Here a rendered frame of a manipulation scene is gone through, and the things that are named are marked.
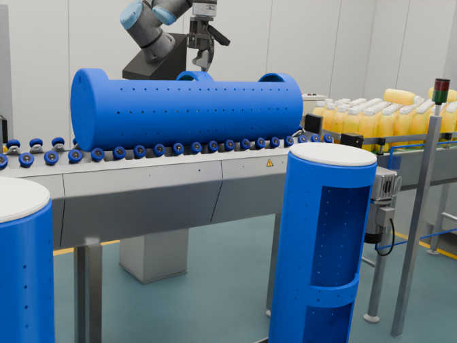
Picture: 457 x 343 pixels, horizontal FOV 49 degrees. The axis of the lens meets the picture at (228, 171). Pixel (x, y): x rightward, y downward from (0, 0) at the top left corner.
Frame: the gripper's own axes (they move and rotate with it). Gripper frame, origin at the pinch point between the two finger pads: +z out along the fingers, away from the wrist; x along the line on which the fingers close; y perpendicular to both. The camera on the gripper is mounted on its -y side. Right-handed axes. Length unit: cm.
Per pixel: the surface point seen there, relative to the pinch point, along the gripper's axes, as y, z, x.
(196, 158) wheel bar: 8.9, 30.8, 11.4
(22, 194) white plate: 81, 19, 66
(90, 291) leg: 48, 78, 9
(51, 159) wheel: 61, 27, 11
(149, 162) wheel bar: 27.9, 30.8, 11.5
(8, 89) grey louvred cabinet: 46, 25, -143
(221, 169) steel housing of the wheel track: -1.7, 35.8, 12.9
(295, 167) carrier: -2, 24, 55
